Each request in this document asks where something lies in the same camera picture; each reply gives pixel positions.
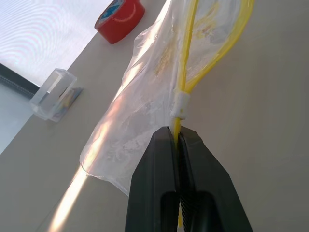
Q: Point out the clear yellow-zip plastic bag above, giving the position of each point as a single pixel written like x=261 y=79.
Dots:
x=149 y=96

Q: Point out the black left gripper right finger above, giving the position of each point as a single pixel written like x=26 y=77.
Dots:
x=207 y=183

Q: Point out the red tape roll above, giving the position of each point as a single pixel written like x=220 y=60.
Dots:
x=120 y=20

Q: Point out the clear plastic box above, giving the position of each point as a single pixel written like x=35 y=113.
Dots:
x=54 y=95

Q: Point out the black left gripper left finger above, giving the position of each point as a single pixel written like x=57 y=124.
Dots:
x=149 y=183

